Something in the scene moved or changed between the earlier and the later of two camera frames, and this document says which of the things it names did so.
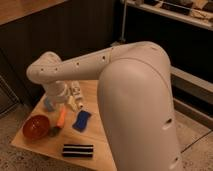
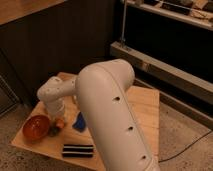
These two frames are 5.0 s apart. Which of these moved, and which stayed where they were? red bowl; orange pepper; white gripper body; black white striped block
Moved: white gripper body
Stayed: orange pepper; red bowl; black white striped block
